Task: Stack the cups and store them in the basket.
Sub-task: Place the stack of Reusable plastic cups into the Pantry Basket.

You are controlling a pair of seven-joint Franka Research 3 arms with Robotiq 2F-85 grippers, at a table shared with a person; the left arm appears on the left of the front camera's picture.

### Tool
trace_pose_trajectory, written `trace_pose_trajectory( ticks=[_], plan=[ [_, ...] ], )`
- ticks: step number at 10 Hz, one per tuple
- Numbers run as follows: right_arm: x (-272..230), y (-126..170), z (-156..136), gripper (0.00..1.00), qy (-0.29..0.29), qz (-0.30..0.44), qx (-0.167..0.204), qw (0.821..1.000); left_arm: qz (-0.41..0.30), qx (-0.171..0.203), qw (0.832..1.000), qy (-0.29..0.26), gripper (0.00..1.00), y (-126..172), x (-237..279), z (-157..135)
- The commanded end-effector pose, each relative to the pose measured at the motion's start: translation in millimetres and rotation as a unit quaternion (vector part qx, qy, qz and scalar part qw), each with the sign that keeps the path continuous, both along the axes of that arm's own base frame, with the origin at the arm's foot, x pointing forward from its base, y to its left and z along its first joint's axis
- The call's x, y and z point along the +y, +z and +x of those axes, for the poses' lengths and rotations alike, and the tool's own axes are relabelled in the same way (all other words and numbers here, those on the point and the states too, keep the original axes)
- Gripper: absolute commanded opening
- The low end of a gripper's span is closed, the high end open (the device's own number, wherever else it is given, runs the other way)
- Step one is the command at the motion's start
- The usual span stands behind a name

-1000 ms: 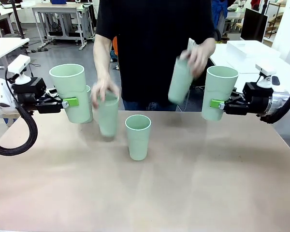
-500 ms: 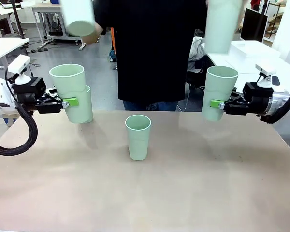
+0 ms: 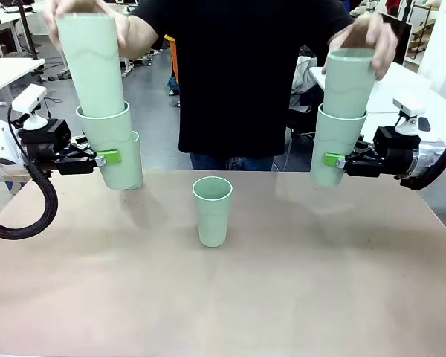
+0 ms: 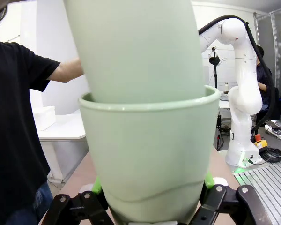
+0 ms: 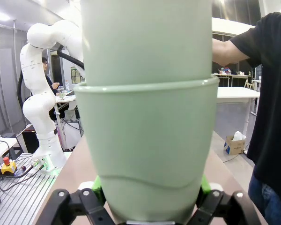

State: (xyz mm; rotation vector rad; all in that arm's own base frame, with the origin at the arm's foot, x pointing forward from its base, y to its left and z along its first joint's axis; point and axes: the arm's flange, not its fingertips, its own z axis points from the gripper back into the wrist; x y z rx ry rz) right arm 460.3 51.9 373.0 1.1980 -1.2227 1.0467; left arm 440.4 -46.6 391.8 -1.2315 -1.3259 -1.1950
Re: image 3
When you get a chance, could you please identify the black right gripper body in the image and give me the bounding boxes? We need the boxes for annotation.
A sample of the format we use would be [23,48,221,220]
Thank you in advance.
[373,126,421,178]

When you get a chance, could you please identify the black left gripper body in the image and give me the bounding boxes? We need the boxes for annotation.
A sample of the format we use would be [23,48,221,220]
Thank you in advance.
[20,118,72,174]

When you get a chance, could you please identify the pale green plastic cup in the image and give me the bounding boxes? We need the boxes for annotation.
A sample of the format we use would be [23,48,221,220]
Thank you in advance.
[131,130,145,190]
[192,176,233,248]
[75,100,137,191]
[55,13,126,117]
[325,47,377,120]
[309,103,369,188]

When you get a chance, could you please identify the person's right forearm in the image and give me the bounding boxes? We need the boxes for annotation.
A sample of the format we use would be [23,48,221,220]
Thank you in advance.
[118,13,161,60]

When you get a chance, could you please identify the person's left hand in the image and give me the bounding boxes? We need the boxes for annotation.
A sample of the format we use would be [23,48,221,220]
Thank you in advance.
[321,13,399,82]

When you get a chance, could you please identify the person's right hand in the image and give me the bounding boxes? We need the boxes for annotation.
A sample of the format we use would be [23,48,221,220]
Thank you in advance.
[43,0,131,57]

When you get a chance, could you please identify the black office chair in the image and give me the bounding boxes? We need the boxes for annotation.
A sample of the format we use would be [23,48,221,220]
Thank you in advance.
[285,92,320,142]

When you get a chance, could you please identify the white office table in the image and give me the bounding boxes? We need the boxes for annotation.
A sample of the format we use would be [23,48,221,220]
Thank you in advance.
[308,61,434,115]

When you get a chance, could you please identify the white office desk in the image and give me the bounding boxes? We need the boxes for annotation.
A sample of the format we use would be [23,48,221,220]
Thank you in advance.
[0,10,34,57]
[0,57,46,105]

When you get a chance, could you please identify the grey jacket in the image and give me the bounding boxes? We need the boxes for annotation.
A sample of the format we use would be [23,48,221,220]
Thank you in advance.
[289,55,323,112]

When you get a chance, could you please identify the person's blue jeans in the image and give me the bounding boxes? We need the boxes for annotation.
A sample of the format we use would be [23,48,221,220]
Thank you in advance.
[189,151,275,172]

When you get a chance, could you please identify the black panel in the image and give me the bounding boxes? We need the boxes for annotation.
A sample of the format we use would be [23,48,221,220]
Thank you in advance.
[378,13,413,65]

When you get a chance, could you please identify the black pole stand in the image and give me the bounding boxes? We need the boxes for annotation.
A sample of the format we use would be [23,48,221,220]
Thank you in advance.
[17,0,41,61]

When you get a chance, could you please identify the orange object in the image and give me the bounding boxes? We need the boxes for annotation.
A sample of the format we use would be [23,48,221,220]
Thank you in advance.
[164,34,180,86]

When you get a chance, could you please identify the wooden shelf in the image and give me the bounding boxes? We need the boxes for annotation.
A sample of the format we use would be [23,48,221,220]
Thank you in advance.
[407,0,438,60]

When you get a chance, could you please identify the person's black t-shirt torso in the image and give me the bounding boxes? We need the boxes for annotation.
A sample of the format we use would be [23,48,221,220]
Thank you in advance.
[129,0,354,159]

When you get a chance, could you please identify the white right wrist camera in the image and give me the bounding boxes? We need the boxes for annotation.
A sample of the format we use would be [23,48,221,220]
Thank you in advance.
[392,97,427,137]

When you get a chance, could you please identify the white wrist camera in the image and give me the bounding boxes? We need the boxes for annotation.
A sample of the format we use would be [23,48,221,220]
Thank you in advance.
[392,97,427,137]
[10,83,48,131]

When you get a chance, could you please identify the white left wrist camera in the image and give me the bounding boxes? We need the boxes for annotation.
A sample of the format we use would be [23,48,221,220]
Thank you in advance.
[10,83,48,131]

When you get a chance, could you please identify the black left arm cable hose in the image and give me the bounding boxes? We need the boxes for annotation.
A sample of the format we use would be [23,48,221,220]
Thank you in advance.
[0,107,59,241]

